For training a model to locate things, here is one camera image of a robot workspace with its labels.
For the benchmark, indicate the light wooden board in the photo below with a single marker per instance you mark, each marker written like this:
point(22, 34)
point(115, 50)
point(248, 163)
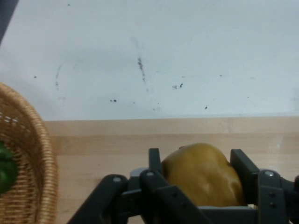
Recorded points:
point(105, 149)

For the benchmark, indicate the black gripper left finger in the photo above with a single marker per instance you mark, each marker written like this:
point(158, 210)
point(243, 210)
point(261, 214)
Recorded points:
point(154, 184)

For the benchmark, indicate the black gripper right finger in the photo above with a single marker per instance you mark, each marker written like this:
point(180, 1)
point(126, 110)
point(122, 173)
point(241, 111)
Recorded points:
point(268, 193)

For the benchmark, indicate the green bell pepper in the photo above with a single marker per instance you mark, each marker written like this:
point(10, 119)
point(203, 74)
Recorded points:
point(5, 170)

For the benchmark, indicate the woven wicker basket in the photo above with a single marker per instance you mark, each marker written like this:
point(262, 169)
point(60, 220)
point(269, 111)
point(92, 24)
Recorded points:
point(32, 144)

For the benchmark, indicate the yellow bell pepper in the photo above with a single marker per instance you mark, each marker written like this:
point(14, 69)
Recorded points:
point(201, 175)

